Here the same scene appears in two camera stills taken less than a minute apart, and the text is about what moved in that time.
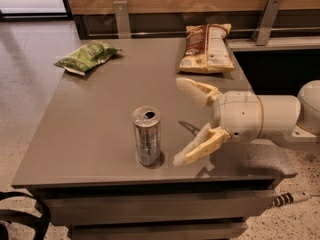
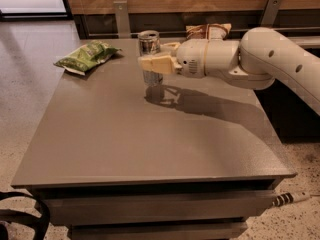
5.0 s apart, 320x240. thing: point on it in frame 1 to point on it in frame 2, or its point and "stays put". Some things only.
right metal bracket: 266,25 stays put
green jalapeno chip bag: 86,56 stays put
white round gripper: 237,114 to 190,58
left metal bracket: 121,10 stays put
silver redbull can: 147,125 to 149,44
